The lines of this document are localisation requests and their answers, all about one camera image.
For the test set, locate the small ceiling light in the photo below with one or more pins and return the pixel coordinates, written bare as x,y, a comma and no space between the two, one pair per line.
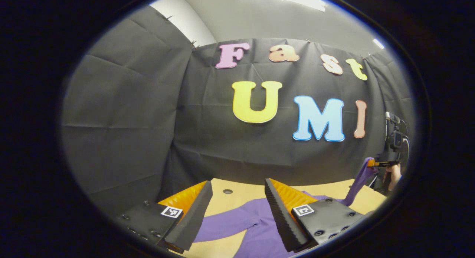
378,43

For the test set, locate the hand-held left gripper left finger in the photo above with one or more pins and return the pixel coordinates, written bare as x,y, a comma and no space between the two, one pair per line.
193,221

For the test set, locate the purple button shirt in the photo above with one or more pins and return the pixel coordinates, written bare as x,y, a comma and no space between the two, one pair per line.
259,228

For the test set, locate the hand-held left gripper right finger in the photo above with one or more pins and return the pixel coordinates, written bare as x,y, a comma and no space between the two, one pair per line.
282,221

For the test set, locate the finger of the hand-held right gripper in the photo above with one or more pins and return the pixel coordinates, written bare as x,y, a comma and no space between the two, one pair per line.
386,163

